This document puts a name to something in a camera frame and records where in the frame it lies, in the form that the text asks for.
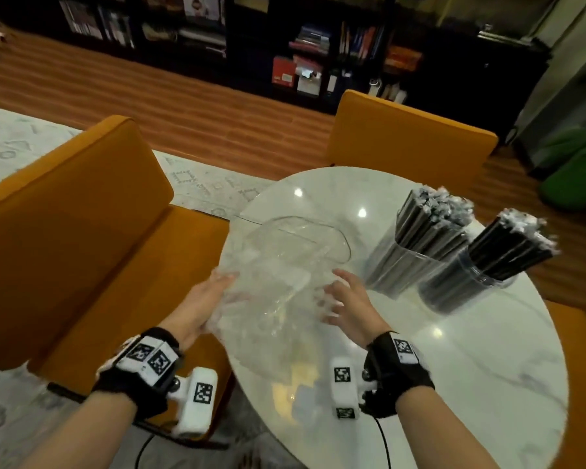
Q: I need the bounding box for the person's left forearm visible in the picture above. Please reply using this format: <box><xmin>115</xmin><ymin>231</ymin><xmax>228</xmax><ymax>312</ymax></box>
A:
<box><xmin>19</xmin><ymin>390</ymin><xmax>139</xmax><ymax>469</ymax></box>

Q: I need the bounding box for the stack of orange books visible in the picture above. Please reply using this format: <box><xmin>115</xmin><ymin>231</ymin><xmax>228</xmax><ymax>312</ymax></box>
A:
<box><xmin>383</xmin><ymin>46</ymin><xmax>424</xmax><ymax>74</ymax></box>

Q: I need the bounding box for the bundle of black straws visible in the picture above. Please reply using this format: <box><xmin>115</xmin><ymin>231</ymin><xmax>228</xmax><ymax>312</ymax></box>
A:
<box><xmin>419</xmin><ymin>208</ymin><xmax>561</xmax><ymax>313</ymax></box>

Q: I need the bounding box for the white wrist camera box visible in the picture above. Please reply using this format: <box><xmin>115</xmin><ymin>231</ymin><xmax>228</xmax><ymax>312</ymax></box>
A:
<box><xmin>168</xmin><ymin>367</ymin><xmax>219</xmax><ymax>439</ymax></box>
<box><xmin>329</xmin><ymin>356</ymin><xmax>378</xmax><ymax>421</ymax></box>

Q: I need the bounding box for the black wristband with marker tags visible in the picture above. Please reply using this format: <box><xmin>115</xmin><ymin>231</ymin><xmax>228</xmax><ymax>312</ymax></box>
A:
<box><xmin>91</xmin><ymin>326</ymin><xmax>184</xmax><ymax>421</ymax></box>
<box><xmin>360</xmin><ymin>330</ymin><xmax>436</xmax><ymax>419</ymax></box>

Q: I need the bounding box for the person's left hand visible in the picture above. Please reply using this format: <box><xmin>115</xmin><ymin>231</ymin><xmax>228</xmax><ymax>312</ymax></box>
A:
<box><xmin>158</xmin><ymin>270</ymin><xmax>240</xmax><ymax>352</ymax></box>

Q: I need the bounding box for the green plant pot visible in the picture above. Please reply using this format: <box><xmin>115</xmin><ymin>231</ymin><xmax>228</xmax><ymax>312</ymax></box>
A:
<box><xmin>538</xmin><ymin>141</ymin><xmax>586</xmax><ymax>212</ymax></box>

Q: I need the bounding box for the person's right forearm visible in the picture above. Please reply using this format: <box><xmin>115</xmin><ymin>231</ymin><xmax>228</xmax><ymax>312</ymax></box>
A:
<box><xmin>395</xmin><ymin>385</ymin><xmax>500</xmax><ymax>469</ymax></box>

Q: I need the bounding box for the orange upholstered chair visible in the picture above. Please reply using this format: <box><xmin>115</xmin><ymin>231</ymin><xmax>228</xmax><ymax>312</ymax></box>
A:
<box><xmin>546</xmin><ymin>300</ymin><xmax>586</xmax><ymax>469</ymax></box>
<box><xmin>325</xmin><ymin>90</ymin><xmax>499</xmax><ymax>197</ymax></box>
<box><xmin>0</xmin><ymin>115</ymin><xmax>236</xmax><ymax>451</ymax></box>

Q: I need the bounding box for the long black bookshelf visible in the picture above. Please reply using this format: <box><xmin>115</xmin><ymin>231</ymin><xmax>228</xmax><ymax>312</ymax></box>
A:
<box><xmin>0</xmin><ymin>0</ymin><xmax>551</xmax><ymax>145</ymax></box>

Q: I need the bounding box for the red box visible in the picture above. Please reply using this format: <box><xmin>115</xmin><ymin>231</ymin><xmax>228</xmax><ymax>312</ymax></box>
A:
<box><xmin>272</xmin><ymin>57</ymin><xmax>298</xmax><ymax>89</ymax></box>

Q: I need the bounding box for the row of standing books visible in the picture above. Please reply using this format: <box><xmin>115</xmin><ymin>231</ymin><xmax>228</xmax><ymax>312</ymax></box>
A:
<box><xmin>337</xmin><ymin>22</ymin><xmax>385</xmax><ymax>62</ymax></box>

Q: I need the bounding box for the bunch of black straws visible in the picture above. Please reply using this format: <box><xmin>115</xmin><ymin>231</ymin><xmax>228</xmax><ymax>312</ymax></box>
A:
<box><xmin>366</xmin><ymin>185</ymin><xmax>475</xmax><ymax>296</ymax></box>

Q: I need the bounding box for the person's right hand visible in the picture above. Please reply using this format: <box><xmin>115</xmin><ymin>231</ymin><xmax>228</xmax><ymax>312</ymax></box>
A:
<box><xmin>320</xmin><ymin>268</ymin><xmax>393</xmax><ymax>348</ymax></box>

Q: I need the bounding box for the flat stack of books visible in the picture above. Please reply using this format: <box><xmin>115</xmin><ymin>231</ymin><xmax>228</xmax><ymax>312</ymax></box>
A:
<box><xmin>288</xmin><ymin>25</ymin><xmax>332</xmax><ymax>56</ymax></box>

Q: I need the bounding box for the black camera cable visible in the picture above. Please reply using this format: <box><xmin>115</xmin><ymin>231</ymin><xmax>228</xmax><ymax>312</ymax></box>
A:
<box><xmin>372</xmin><ymin>416</ymin><xmax>393</xmax><ymax>469</ymax></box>
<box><xmin>134</xmin><ymin>432</ymin><xmax>156</xmax><ymax>469</ymax></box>

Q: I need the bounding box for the clear zip bag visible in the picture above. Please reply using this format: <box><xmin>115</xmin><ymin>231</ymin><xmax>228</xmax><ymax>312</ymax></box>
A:
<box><xmin>207</xmin><ymin>214</ymin><xmax>354</xmax><ymax>386</ymax></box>
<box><xmin>212</xmin><ymin>266</ymin><xmax>335</xmax><ymax>352</ymax></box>

